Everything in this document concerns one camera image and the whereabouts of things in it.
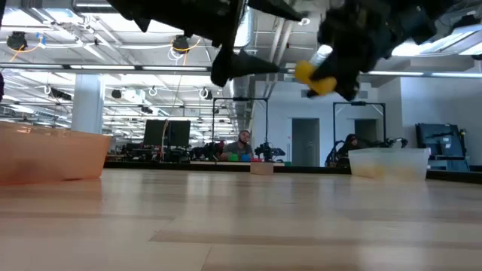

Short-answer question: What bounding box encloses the long ceiling light bar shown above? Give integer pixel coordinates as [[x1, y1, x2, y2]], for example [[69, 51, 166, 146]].
[[0, 63, 212, 72], [367, 70, 482, 79]]

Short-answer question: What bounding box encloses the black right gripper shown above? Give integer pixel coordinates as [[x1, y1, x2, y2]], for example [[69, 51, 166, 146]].
[[314, 0, 411, 102]]

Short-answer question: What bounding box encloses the orange translucent plastic bin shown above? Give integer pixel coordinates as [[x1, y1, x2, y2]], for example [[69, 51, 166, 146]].
[[0, 120, 112, 185]]

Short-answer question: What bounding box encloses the yellow wooden cylinder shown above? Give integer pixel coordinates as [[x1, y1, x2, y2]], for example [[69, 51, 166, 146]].
[[294, 59, 338, 96]]

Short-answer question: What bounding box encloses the clear plastic bin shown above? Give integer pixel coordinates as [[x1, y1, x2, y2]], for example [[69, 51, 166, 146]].
[[348, 147, 432, 181]]

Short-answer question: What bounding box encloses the natural wooden block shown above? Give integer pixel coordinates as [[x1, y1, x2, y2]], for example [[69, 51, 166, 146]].
[[249, 161, 275, 176]]

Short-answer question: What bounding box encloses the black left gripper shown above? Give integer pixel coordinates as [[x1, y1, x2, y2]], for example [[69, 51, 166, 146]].
[[107, 0, 304, 87]]

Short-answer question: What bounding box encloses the person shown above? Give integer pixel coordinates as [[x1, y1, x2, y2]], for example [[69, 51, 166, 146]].
[[219, 129, 255, 162], [325, 133, 363, 168]]

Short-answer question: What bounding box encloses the black monitor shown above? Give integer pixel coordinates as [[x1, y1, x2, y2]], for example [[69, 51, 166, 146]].
[[142, 119, 169, 148], [168, 120, 192, 148]]

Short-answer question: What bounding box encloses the black rig frame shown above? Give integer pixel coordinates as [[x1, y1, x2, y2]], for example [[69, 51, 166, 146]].
[[332, 101, 387, 151], [212, 96, 269, 159]]

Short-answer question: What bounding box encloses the white pillar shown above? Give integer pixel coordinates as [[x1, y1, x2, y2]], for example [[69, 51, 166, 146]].
[[71, 73, 105, 135]]

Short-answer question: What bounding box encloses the black ceiling device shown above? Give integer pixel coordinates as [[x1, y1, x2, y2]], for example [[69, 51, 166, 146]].
[[6, 31, 29, 51], [172, 35, 191, 53]]

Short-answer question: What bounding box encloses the black aluminium table frame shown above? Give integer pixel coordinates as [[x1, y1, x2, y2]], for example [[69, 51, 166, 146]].
[[103, 160, 482, 185]]

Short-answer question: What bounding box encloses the grey door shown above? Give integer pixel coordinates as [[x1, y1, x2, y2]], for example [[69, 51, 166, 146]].
[[291, 117, 321, 168], [353, 118, 379, 143]]

